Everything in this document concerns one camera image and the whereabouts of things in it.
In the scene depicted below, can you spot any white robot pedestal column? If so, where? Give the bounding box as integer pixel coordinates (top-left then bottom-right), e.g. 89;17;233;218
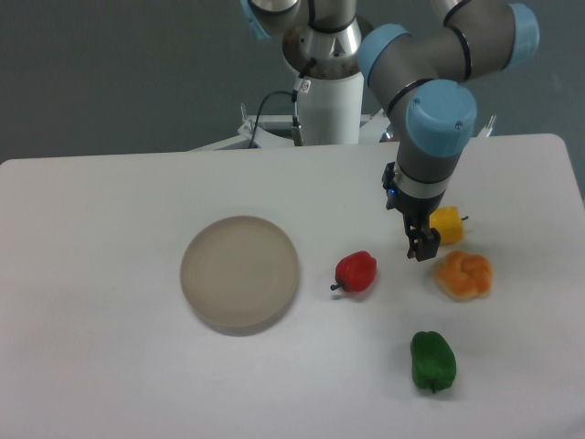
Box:
281;17;367;146

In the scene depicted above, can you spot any red toy bell pepper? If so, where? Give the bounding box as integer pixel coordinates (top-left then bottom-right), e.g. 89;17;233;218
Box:
330;251;378;294

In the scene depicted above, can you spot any yellow toy corn cob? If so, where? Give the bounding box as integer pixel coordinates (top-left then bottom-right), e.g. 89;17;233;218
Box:
430;206;469;245

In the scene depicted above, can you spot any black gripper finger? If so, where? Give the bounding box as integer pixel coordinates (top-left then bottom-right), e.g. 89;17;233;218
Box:
405;225;420;259
415;227;441;262

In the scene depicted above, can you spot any white metal base frame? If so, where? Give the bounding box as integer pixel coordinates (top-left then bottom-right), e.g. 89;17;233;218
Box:
186;103;499;153

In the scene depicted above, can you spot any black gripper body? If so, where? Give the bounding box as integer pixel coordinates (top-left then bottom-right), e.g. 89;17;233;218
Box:
382;162;443;229

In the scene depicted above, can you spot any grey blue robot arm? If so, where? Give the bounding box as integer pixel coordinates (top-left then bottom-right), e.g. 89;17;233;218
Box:
240;1;540;261

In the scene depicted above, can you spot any orange knotted bread roll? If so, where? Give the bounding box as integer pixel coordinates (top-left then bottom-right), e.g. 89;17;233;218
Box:
434;251;494;301

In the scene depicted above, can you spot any green toy bell pepper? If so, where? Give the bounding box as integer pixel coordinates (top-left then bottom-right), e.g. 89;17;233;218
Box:
409;331;457;393

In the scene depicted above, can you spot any beige round plate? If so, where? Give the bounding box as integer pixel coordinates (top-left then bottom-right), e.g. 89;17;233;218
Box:
179;216;301;337

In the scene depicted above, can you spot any black cable with tag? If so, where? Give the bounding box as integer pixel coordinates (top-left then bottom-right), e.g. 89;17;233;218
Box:
250;57;318;148

